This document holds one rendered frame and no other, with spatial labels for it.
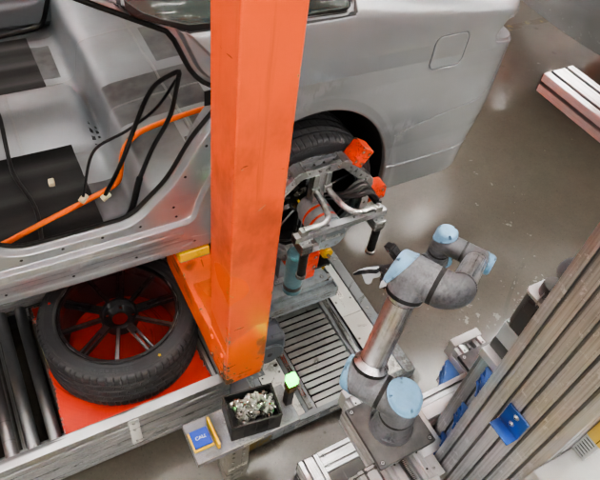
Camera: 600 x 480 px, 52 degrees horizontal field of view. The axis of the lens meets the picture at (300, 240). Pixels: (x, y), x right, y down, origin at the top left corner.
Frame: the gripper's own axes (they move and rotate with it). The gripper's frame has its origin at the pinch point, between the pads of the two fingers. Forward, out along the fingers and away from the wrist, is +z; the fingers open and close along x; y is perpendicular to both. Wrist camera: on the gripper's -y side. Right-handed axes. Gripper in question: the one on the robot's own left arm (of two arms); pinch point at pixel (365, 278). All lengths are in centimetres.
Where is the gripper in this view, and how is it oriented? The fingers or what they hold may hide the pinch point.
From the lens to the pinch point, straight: 204.5
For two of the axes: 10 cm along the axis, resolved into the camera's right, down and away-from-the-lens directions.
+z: -8.7, 2.5, -4.3
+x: -4.9, -2.4, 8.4
